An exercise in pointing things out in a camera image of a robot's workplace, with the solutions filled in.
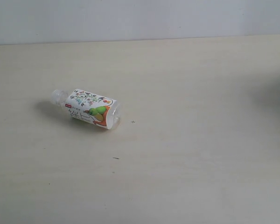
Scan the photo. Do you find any clear bottle with fruit label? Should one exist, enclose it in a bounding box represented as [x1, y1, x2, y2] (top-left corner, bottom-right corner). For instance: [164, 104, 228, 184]
[51, 89, 120, 130]

